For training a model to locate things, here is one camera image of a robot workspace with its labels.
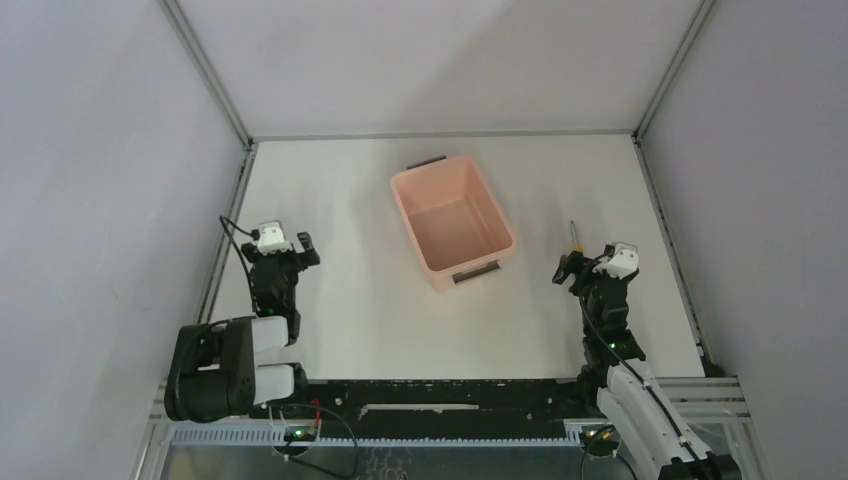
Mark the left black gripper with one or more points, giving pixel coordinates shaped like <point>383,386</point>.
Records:
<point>284,258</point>

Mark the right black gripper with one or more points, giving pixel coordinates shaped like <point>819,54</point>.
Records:
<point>575,263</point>

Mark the orange handled screwdriver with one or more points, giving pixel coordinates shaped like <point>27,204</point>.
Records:
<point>576,240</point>

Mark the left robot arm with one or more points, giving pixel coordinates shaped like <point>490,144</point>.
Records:
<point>214,373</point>

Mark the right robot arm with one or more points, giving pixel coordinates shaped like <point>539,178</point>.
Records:
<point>617,380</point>

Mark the pink plastic bin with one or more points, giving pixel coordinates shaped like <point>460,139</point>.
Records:
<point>456,225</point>

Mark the small green circuit board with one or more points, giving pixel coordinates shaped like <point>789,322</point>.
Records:
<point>300,434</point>

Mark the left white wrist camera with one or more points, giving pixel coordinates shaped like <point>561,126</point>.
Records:
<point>272,238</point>

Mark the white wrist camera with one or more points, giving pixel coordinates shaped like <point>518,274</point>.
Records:
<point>619,260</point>
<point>272,238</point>

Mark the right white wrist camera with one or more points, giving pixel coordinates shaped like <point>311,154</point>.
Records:
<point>619,260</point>

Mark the black mounting rail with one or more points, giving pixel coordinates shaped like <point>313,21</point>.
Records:
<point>410,408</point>

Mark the white slotted cable duct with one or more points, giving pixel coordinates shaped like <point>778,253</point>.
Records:
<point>264,435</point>

